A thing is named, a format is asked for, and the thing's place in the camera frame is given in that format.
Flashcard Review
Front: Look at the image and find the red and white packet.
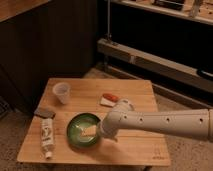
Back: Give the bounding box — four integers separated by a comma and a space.
100, 93, 119, 107

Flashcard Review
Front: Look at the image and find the metal vertical pole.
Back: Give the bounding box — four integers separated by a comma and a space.
107, 0, 111, 42

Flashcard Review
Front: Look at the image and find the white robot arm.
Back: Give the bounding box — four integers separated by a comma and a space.
82, 99, 213, 142

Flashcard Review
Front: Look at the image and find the white tube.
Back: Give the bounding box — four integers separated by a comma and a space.
41, 118, 54, 160

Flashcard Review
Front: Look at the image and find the green ceramic bowl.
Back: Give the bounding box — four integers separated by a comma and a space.
66, 113, 100, 148

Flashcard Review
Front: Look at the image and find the wooden bench beam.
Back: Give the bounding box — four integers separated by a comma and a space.
97, 38, 213, 94

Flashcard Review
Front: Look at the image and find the wooden shelf with items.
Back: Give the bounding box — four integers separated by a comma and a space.
112, 0, 213, 26

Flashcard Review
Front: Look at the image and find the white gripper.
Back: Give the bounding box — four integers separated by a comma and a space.
81, 121, 118, 142

